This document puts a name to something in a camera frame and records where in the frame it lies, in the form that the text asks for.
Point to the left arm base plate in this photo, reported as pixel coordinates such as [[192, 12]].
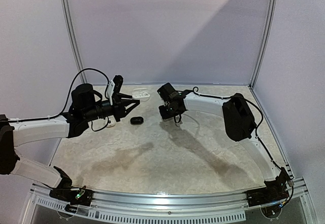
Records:
[[73, 195]]

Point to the aluminium frame post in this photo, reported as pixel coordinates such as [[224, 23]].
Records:
[[71, 34], [264, 42]]

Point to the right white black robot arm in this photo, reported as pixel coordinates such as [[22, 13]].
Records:
[[239, 122]]

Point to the small white case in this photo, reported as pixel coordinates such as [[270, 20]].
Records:
[[111, 124]]

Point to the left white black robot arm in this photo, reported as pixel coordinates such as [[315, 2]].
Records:
[[87, 105]]

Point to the left aluminium frame post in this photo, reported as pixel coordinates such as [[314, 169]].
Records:
[[71, 34]]

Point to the right aluminium frame post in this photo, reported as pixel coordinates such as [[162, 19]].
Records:
[[264, 42]]

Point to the white oval case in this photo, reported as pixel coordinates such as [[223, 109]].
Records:
[[141, 94]]

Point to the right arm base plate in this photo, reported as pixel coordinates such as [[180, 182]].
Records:
[[261, 196]]

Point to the black oval charging case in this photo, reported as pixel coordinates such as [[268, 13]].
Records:
[[138, 120]]

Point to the aluminium front rail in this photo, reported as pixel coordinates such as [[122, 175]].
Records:
[[160, 201]]

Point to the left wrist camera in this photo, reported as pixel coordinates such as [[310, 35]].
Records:
[[113, 89]]

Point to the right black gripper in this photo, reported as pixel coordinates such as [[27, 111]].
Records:
[[166, 112]]

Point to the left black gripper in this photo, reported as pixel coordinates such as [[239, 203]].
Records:
[[119, 106]]

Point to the white slotted cable duct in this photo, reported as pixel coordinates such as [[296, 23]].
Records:
[[50, 211]]

